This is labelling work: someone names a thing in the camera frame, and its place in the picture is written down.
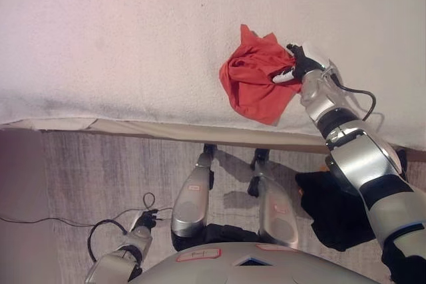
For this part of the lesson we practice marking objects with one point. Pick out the silver right robot leg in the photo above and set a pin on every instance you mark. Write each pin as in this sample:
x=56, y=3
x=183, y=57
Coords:
x=276, y=211

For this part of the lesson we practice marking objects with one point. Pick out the red garment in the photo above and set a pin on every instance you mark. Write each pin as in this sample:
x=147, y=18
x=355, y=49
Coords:
x=256, y=87

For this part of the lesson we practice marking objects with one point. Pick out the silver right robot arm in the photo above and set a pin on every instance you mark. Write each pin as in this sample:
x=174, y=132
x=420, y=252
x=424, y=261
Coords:
x=362, y=161

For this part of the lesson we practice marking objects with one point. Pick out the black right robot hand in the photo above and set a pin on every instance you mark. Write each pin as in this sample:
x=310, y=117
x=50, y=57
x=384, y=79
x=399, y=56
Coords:
x=304, y=62

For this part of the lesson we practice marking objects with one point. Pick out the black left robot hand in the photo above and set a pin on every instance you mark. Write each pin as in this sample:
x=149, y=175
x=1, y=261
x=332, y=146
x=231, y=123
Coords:
x=146, y=219

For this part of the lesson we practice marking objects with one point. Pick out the white terry bed throw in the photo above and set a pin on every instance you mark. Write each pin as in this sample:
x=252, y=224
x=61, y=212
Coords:
x=100, y=48

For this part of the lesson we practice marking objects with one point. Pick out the silver robot leg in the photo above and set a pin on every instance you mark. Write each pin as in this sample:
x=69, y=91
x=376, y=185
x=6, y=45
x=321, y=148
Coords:
x=276, y=211
x=193, y=197

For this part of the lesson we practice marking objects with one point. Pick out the black cloth on floor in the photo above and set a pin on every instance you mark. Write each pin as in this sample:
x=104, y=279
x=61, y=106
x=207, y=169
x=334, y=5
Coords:
x=333, y=211

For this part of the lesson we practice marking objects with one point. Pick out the silver left robot leg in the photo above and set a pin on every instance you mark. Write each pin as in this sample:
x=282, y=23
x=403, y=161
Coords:
x=193, y=197

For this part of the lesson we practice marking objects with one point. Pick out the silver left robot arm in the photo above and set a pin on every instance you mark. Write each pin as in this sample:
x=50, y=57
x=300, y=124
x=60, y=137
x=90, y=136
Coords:
x=123, y=257

